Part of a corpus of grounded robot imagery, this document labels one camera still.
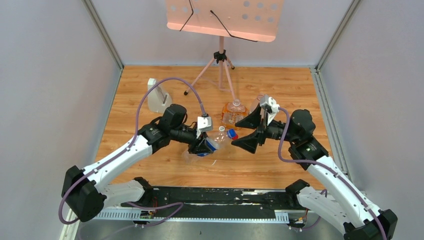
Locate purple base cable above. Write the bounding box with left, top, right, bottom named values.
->
left=99, top=202, right=185, bottom=240

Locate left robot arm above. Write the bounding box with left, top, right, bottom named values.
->
left=59, top=104, right=216, bottom=222

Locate blue bottle cap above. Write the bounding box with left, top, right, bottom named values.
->
left=226, top=128, right=236, bottom=139

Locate orange label tea bottle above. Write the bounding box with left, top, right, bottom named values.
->
left=220, top=99, right=249, bottom=130

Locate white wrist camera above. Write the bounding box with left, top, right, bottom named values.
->
left=197, top=116, right=213, bottom=133
left=259, top=94, right=280, bottom=126

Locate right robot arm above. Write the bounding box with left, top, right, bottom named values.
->
left=232, top=106, right=398, bottom=240

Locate white wedge stand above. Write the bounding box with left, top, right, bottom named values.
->
left=147, top=86, right=173, bottom=114

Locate blue label pepsi bottle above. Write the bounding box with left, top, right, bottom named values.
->
left=181, top=128, right=233, bottom=164

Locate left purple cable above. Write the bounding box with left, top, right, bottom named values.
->
left=58, top=77, right=209, bottom=225

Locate red cap water bottle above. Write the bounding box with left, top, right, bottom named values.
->
left=249, top=94, right=264, bottom=114

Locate pink music stand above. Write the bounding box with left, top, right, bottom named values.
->
left=165, top=0, right=284, bottom=99

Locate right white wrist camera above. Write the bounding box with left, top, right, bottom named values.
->
left=259, top=94, right=280, bottom=126

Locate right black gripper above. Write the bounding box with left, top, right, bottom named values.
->
left=231, top=103, right=298, bottom=153

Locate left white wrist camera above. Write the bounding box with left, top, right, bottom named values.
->
left=197, top=116, right=213, bottom=133

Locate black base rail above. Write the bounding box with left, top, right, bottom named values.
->
left=135, top=186, right=307, bottom=220

